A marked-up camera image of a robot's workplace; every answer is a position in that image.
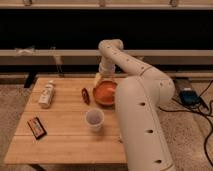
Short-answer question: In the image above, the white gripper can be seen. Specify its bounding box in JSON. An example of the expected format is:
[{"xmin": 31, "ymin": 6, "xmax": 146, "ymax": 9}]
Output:
[{"xmin": 94, "ymin": 63, "xmax": 115, "ymax": 87}]

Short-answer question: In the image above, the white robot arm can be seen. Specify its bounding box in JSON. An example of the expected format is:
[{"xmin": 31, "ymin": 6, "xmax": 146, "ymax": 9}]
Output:
[{"xmin": 98, "ymin": 39, "xmax": 176, "ymax": 171}]

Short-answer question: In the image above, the orange bowl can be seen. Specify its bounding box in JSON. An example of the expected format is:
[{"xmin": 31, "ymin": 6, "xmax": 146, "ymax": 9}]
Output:
[{"xmin": 93, "ymin": 81, "xmax": 117, "ymax": 106}]

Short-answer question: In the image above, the brown oval object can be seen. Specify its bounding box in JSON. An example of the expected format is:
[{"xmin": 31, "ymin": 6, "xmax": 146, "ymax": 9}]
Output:
[{"xmin": 82, "ymin": 88, "xmax": 90, "ymax": 105}]

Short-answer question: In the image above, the translucent plastic cup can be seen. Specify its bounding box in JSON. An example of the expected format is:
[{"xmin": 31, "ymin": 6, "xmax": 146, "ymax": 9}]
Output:
[{"xmin": 85, "ymin": 108, "xmax": 104, "ymax": 132}]

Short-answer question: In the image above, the wooden table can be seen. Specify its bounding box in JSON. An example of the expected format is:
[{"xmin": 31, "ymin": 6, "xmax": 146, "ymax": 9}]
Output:
[{"xmin": 4, "ymin": 78, "xmax": 125, "ymax": 164}]

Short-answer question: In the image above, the white plastic bottle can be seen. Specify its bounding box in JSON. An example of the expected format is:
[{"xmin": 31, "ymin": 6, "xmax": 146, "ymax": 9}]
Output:
[{"xmin": 38, "ymin": 80, "xmax": 55, "ymax": 109}]

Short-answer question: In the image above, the blue power box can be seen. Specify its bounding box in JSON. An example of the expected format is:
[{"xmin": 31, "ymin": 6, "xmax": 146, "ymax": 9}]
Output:
[{"xmin": 179, "ymin": 89, "xmax": 200, "ymax": 106}]

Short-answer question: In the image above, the long grey rail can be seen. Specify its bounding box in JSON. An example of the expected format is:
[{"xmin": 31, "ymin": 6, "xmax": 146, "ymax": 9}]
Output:
[{"xmin": 0, "ymin": 50, "xmax": 213, "ymax": 65}]

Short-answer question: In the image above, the black cable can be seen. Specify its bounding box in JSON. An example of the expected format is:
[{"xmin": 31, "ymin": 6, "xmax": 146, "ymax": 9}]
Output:
[{"xmin": 158, "ymin": 79, "xmax": 213, "ymax": 168}]

